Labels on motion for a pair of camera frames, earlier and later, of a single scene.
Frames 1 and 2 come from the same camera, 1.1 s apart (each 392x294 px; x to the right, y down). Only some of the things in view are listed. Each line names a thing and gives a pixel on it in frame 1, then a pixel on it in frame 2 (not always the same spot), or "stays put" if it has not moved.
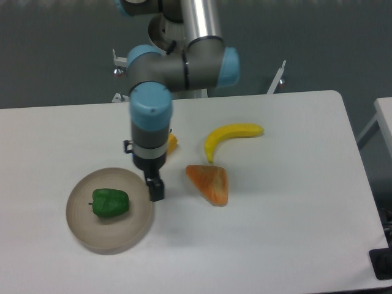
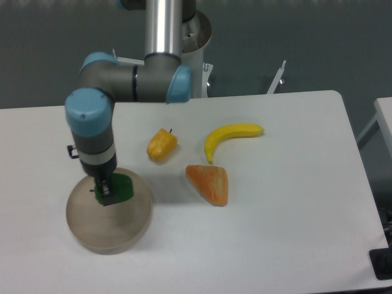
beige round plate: [109, 235] stays put
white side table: [383, 109] stays put
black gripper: [150, 167] -> [100, 171]
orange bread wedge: [212, 181] stays put
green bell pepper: [108, 202] -> [121, 188]
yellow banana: [241, 130] stays put
